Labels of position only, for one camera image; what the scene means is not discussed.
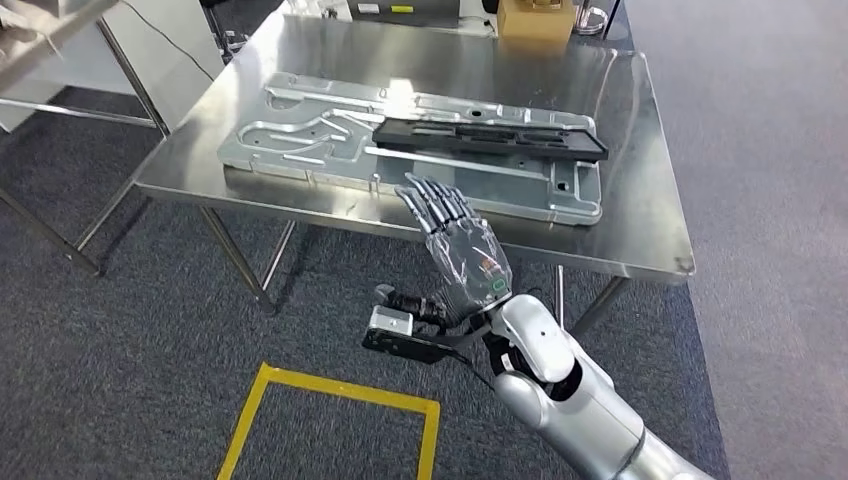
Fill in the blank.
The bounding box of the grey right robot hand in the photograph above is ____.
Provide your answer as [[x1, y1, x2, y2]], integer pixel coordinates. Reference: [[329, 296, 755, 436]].
[[374, 173, 515, 329]]

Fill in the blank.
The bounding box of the black plastic frame part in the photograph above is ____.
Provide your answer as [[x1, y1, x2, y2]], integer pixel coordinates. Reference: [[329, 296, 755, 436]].
[[372, 117, 609, 164]]

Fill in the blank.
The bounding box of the steel workbench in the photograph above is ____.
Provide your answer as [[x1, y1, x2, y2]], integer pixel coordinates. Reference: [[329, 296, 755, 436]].
[[132, 9, 697, 339]]

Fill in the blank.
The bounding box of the aluminium fixture plate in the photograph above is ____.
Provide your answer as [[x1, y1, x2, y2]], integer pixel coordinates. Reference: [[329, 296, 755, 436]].
[[216, 71, 604, 228]]

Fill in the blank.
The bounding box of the yellow floor tape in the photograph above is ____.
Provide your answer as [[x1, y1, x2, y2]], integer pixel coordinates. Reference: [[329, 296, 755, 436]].
[[216, 362, 443, 480]]

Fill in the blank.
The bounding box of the white desk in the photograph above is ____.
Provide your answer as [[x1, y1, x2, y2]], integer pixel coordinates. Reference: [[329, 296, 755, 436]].
[[281, 0, 501, 38]]

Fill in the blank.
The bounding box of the brown cardboard box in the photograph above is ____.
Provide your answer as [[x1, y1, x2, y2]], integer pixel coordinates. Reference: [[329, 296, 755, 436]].
[[496, 0, 576, 42]]

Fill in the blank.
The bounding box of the chrome round base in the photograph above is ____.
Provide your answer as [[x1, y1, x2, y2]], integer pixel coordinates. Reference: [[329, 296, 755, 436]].
[[574, 5, 616, 36]]

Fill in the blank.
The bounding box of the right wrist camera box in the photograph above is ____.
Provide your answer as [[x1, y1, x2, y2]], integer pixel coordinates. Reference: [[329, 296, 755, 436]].
[[362, 305, 475, 366]]

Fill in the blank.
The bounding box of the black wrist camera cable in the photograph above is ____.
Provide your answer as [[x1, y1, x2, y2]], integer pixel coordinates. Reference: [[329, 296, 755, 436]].
[[450, 351, 498, 393]]

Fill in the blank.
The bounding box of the black stanchion post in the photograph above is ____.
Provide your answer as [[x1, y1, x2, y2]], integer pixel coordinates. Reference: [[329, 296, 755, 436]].
[[599, 0, 625, 40]]

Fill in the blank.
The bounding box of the thin black cable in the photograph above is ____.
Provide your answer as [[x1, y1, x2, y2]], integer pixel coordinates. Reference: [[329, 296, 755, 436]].
[[119, 0, 219, 82]]

